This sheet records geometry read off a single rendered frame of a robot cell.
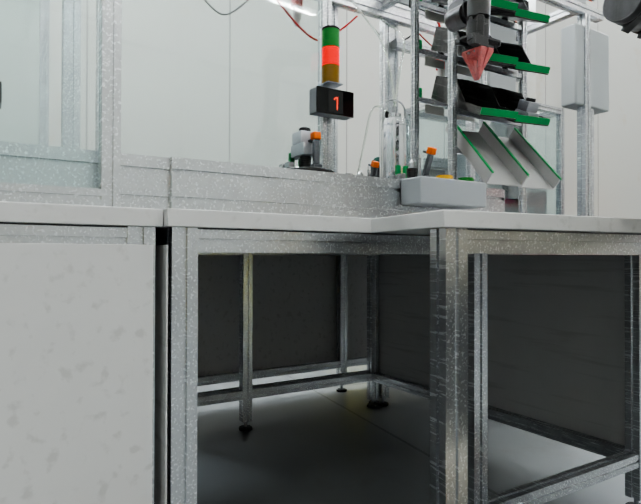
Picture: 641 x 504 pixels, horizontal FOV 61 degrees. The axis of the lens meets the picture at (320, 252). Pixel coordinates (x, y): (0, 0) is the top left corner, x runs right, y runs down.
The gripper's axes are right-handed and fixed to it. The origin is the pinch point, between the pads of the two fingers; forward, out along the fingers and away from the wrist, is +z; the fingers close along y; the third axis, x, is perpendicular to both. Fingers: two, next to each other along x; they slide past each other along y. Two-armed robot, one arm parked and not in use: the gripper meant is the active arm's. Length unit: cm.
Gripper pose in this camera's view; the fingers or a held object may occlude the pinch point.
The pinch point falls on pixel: (476, 76)
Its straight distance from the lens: 149.5
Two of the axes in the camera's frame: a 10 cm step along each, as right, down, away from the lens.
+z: -0.2, 10.0, 0.2
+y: -8.6, 0.0, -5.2
